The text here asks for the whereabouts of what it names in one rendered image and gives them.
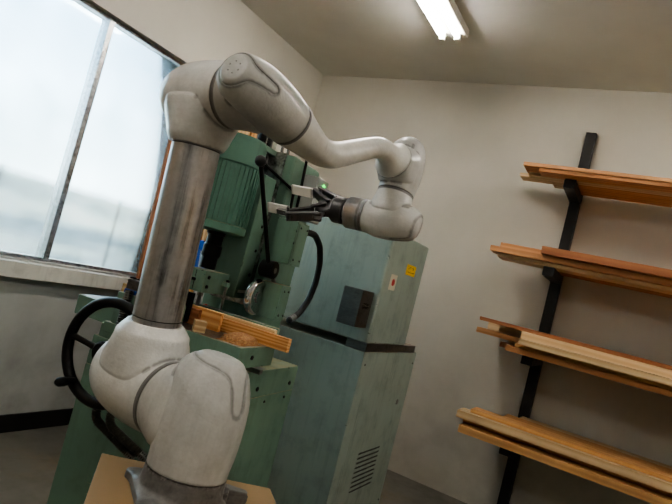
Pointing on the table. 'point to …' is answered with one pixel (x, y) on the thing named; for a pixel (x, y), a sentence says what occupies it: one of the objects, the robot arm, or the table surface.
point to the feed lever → (265, 229)
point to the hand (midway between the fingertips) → (283, 198)
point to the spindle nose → (211, 249)
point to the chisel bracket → (208, 281)
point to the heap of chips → (239, 339)
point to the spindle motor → (235, 186)
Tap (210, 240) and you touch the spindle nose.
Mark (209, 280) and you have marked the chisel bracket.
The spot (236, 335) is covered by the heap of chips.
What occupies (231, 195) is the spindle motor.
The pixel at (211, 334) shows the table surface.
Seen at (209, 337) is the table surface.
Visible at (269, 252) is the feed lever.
